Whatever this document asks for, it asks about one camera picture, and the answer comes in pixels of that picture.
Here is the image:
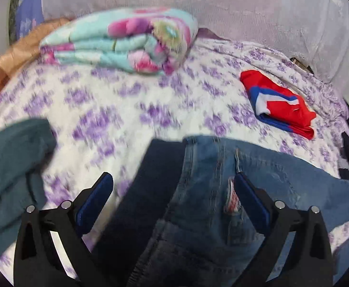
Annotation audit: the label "purple floral bedsheet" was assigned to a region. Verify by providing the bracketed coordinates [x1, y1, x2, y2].
[0, 37, 349, 280]

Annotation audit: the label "blue denim pants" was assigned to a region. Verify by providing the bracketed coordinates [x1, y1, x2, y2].
[92, 135, 349, 287]

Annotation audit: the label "red blue white garment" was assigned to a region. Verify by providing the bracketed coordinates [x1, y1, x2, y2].
[240, 70, 317, 140]

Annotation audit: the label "orange brown cloth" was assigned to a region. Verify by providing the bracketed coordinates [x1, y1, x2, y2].
[0, 17, 73, 106]

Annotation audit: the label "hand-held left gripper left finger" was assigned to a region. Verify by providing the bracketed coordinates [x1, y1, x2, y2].
[13, 172, 115, 287]

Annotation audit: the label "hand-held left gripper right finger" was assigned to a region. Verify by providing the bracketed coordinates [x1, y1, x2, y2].
[234, 172, 335, 287]

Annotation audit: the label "dark teal garment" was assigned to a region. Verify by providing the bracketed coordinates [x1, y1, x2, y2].
[0, 118, 58, 259]

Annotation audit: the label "folded floral blanket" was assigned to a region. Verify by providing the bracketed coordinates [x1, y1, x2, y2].
[39, 7, 199, 76]

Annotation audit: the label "blue floral pillow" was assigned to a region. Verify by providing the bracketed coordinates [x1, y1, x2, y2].
[15, 0, 45, 41]

